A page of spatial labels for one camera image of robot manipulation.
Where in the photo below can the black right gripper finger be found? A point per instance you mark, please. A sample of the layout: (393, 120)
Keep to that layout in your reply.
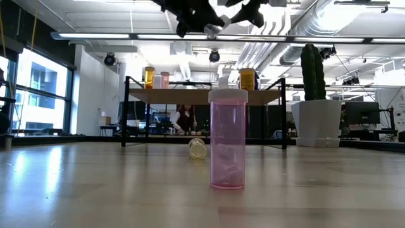
(251, 14)

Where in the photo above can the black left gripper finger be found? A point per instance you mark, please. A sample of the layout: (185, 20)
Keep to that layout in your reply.
(209, 20)
(183, 28)

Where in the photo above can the pink pill bottle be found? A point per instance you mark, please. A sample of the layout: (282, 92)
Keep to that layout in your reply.
(228, 142)
(164, 81)

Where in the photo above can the white plastic bottle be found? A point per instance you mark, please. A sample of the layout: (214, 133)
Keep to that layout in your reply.
(223, 84)
(157, 83)

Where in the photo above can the small orange pill bottle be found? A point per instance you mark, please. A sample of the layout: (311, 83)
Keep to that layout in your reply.
(149, 79)

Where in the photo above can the large orange pill bottle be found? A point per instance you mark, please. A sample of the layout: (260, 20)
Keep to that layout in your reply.
(246, 80)

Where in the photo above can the pale yellow pill vial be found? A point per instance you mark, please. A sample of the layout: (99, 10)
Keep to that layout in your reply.
(197, 149)

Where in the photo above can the black hanging spotlight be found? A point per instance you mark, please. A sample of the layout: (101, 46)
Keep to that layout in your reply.
(214, 56)
(109, 59)

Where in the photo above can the green cactus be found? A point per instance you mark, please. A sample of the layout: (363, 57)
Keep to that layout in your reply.
(312, 73)

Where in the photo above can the long light bar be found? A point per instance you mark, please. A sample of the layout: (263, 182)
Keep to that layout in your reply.
(95, 35)

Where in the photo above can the person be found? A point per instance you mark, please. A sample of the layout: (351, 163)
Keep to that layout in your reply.
(185, 122)

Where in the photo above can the black computer monitor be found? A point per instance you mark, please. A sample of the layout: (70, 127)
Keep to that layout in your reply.
(133, 111)
(362, 112)

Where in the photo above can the cardboard box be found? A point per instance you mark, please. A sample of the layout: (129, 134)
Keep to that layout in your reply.
(106, 121)

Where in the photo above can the white hexagonal planter pot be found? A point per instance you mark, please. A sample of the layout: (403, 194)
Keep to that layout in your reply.
(316, 123)

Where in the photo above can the silver ventilation duct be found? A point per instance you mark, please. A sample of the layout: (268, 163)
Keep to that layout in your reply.
(316, 22)

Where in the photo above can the wooden shelf black metal frame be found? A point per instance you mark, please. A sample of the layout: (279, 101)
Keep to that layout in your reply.
(177, 96)

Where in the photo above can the black aluminium rig frame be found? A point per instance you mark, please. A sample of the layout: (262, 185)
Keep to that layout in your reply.
(63, 139)

